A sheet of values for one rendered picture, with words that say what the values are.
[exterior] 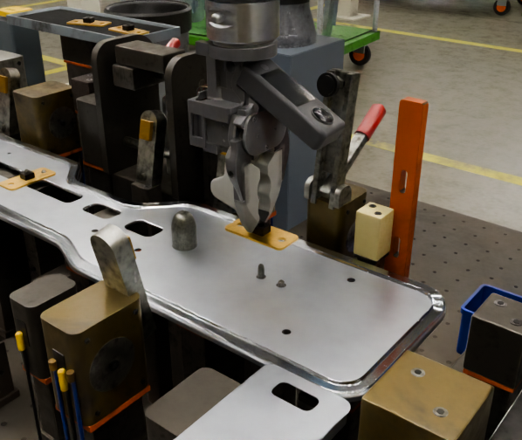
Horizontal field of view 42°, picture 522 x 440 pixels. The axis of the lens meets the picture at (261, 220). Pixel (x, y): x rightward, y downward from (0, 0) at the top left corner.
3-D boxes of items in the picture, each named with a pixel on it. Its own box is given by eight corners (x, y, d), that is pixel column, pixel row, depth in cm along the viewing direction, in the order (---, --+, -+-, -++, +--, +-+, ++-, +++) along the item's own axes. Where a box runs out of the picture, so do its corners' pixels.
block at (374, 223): (339, 435, 100) (355, 209, 83) (352, 421, 102) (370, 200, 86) (360, 445, 98) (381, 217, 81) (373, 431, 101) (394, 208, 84)
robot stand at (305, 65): (272, 181, 181) (273, 27, 163) (336, 202, 170) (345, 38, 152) (222, 207, 167) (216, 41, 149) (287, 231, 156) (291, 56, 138)
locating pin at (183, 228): (168, 256, 90) (164, 211, 87) (185, 247, 92) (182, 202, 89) (185, 264, 88) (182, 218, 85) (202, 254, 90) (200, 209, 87)
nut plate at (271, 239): (223, 230, 80) (223, 220, 80) (243, 217, 83) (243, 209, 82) (280, 251, 76) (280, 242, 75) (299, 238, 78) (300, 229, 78)
